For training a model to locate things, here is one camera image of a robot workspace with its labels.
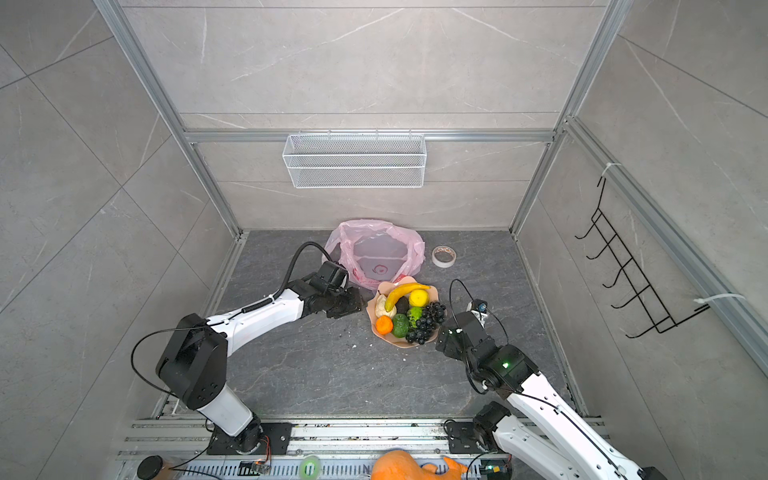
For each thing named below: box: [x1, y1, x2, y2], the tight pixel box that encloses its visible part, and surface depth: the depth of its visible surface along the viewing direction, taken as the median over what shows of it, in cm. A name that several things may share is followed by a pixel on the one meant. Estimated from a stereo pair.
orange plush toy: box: [371, 450, 469, 480], surface depth 66 cm
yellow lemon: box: [409, 289, 429, 307], surface depth 94 cm
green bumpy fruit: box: [407, 306, 423, 328], surface depth 90 cm
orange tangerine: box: [375, 315, 393, 335], surface depth 87 cm
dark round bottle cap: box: [137, 455, 163, 480], surface depth 63 cm
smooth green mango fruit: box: [392, 313, 410, 339], surface depth 88 cm
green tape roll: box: [299, 455, 320, 480], surface depth 71 cm
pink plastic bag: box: [322, 219, 426, 289], surface depth 109 cm
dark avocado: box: [395, 296, 411, 314], surface depth 94 cm
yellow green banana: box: [385, 282, 431, 311], surface depth 97 cm
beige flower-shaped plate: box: [366, 277, 440, 348], surface depth 89 cm
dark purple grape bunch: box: [405, 301, 446, 345], surface depth 86 cm
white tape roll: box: [431, 245, 457, 268], surface depth 113 cm
